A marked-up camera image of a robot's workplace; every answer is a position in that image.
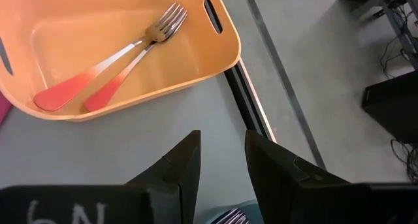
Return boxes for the black table frame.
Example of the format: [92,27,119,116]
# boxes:
[223,59,278,143]

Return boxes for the silver fork orange-tipped handle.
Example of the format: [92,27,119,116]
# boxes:
[84,7,189,113]
[33,1,182,113]

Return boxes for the black floor cables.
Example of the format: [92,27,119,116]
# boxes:
[380,5,418,78]
[390,138,418,182]

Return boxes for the grey metal desk frame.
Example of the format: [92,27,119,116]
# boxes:
[338,0,418,71]

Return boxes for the black floor box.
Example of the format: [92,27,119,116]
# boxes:
[361,70,418,143]

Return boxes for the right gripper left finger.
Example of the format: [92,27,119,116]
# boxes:
[0,129,202,224]

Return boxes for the yellow plastic bin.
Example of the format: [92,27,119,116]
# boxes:
[0,0,242,123]

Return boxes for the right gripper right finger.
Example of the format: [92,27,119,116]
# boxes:
[244,129,418,224]

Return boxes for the teal plastic bin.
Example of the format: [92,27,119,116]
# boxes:
[204,199,264,224]

